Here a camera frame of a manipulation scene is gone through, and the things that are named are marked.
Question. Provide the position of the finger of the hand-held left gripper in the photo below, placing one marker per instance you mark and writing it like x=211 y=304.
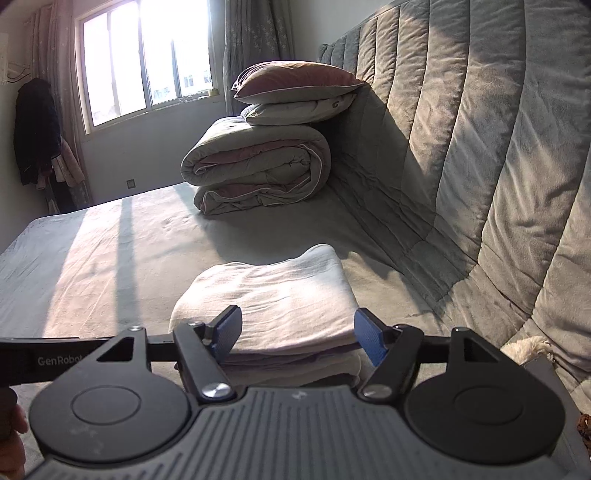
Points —
x=161 y=353

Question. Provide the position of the pale curtain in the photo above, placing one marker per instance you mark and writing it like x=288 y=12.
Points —
x=64 y=69

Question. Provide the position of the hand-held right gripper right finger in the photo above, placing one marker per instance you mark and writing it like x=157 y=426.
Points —
x=369 y=334

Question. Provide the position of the pink grey pillow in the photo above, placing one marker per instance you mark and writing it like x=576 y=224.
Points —
x=295 y=81

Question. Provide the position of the grey quilted headboard cover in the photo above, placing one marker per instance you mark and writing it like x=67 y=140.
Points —
x=485 y=161

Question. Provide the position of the grey patterned curtain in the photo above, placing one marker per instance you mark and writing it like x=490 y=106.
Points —
x=258 y=41

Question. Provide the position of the pink hanging clothes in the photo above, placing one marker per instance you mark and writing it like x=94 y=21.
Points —
x=69 y=166

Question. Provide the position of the folded grey pink duvet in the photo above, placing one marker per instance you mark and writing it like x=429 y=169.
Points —
x=258 y=161

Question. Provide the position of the folded cream garment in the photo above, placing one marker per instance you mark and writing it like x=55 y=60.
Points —
x=295 y=376

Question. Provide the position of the white plush dog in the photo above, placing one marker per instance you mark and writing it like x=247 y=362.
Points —
x=526 y=348

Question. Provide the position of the grey bed sheet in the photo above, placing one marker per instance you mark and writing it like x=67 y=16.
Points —
x=92 y=267

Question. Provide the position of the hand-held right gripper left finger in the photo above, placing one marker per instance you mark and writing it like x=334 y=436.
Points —
x=228 y=330

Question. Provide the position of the dark hanging jacket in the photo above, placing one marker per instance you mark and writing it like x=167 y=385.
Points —
x=37 y=134

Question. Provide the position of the window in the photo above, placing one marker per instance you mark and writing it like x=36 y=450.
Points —
x=147 y=60

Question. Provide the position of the white garment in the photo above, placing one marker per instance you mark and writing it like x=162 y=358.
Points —
x=286 y=295

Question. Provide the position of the person's left hand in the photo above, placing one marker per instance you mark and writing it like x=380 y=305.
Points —
x=11 y=457

